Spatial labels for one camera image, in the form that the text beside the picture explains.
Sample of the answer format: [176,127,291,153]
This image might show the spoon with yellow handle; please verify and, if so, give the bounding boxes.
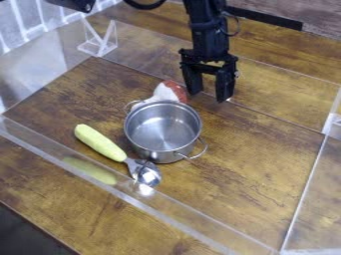
[73,124,163,187]

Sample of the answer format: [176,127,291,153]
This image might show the clear acrylic triangle bracket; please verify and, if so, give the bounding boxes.
[77,20,119,57]

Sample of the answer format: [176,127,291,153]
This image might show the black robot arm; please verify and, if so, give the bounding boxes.
[178,0,238,103]

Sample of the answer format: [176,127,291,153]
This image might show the black strip on table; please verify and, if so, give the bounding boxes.
[223,5,303,31]

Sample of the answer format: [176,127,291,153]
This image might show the red and white mushroom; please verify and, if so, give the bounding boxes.
[144,80,187,104]

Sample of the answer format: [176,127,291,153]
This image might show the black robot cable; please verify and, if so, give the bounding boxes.
[121,0,169,10]

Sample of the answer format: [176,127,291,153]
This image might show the silver pot with handles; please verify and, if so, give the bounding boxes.
[124,101,207,163]

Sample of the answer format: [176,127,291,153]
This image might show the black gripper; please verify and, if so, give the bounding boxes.
[178,21,238,103]

